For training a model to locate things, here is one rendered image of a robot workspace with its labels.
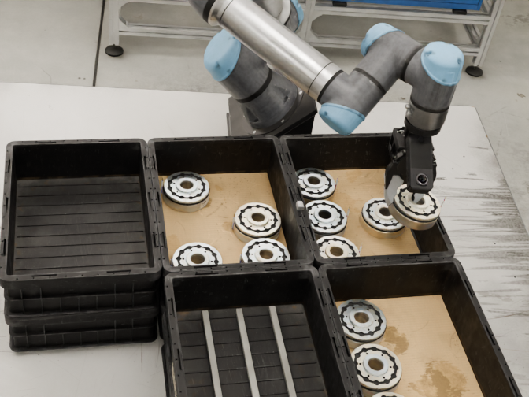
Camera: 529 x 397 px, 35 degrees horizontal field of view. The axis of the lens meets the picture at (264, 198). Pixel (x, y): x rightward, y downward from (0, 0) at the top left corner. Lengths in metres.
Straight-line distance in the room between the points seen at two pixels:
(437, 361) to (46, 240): 0.83
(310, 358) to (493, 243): 0.71
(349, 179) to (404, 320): 0.42
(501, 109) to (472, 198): 1.67
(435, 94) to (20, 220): 0.90
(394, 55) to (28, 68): 2.39
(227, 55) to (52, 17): 2.14
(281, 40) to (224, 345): 0.59
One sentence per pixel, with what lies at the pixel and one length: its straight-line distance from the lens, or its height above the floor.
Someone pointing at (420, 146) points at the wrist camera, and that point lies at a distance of 1.62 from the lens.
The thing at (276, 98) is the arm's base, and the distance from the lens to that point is 2.08.
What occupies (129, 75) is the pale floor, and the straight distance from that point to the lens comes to 3.69.
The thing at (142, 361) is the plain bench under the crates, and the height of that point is 0.70.
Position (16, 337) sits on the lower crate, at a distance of 1.76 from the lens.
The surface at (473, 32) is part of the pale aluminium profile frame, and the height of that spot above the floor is 0.14.
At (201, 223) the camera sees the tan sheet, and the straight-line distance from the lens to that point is 1.85.
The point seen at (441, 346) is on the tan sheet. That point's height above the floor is 0.83.
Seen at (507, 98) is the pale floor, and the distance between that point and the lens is 4.00.
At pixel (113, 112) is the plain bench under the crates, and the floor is 0.70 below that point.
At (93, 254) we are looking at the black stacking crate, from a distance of 1.78.
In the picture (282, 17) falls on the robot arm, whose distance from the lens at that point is 2.01.
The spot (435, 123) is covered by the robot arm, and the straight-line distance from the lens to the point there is 1.59.
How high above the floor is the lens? 2.14
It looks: 43 degrees down
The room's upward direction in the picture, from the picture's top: 9 degrees clockwise
